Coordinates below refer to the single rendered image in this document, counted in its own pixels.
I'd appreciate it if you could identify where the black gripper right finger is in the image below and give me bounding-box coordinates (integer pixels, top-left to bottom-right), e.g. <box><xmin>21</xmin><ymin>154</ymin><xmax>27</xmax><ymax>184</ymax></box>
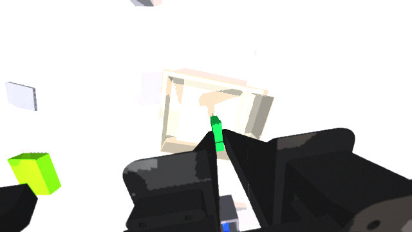
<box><xmin>222</xmin><ymin>128</ymin><xmax>356</xmax><ymax>227</ymax></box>

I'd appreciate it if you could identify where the grey fuse block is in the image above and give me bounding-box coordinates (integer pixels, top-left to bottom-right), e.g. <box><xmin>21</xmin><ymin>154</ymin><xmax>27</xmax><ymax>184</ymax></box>
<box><xmin>220</xmin><ymin>194</ymin><xmax>239</xmax><ymax>232</ymax></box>

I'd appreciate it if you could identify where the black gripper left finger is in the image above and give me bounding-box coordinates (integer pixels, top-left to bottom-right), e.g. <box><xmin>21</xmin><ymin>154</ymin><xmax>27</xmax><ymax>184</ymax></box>
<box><xmin>122</xmin><ymin>131</ymin><xmax>222</xmax><ymax>232</ymax></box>

